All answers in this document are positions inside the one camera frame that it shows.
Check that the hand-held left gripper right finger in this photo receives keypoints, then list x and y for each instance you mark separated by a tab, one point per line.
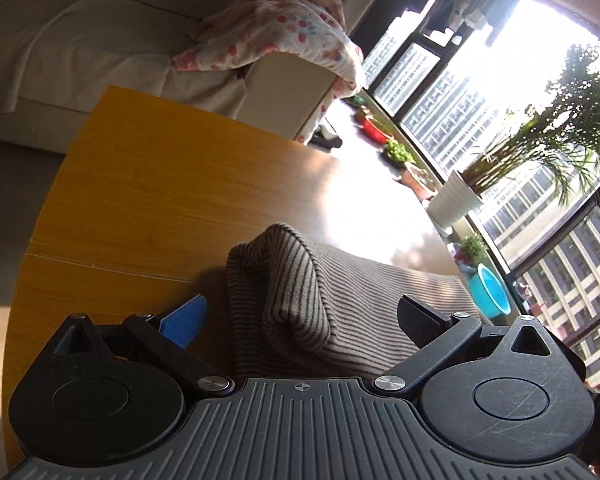
420	323

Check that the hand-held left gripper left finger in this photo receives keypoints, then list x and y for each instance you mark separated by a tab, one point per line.
184	324

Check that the brown striped garment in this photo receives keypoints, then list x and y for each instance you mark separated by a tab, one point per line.
300	305

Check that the blue plastic basin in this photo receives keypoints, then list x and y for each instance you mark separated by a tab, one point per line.
490	292

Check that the small flowering plant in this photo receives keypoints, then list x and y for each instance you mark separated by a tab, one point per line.
472	250

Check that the white ribbed plant pot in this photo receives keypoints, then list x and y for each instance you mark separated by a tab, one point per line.
452	202

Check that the brown plant pot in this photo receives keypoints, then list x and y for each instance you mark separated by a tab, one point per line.
420	182

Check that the small leafy green plant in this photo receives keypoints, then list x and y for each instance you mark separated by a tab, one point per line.
399	152

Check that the red plant bowl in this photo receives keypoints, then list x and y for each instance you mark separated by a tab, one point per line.
376	132

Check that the dark slipper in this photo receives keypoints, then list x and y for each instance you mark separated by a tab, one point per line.
328	139

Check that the beige box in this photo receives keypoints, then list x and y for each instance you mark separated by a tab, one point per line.
285	91

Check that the green palm plant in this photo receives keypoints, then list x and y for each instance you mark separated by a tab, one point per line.
580	125

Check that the beige sofa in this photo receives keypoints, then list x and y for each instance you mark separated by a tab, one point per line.
80	60

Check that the pink floral blanket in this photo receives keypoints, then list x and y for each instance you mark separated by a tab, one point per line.
280	30

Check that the black window frame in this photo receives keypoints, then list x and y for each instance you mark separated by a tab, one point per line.
547	241

